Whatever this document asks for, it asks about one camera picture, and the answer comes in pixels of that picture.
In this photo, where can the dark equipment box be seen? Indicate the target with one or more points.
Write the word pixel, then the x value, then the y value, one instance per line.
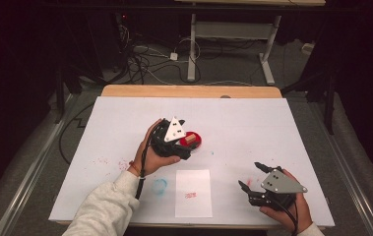
pixel 105 42

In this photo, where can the black metal stand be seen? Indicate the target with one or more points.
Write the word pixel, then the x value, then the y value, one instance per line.
pixel 330 105

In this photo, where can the white floor box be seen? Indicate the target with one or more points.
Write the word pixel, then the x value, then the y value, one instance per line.
pixel 307 48

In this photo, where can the white paper sheet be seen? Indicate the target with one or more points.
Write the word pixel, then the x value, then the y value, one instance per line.
pixel 194 183

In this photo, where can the wooden table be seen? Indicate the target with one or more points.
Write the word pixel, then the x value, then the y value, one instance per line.
pixel 190 91

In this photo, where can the person's right hand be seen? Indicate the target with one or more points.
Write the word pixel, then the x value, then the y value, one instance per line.
pixel 297 213

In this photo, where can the metal floor rail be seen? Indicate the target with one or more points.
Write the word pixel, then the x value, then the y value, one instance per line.
pixel 30 173
pixel 348 170

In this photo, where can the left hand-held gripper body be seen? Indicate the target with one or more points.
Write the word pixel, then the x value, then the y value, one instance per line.
pixel 174 132

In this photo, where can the large white board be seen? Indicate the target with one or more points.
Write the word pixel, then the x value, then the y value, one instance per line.
pixel 239 131

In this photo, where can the round red ink pad dish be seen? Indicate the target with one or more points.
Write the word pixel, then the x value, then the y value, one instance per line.
pixel 196 144

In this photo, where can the person's left hand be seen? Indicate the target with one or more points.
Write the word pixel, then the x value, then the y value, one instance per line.
pixel 153 162

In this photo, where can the small white power adapter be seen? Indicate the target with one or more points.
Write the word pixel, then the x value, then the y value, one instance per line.
pixel 173 56

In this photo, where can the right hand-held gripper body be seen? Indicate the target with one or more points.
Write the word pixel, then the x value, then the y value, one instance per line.
pixel 280 185

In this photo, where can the white desk frame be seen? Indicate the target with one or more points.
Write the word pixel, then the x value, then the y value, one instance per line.
pixel 192 49

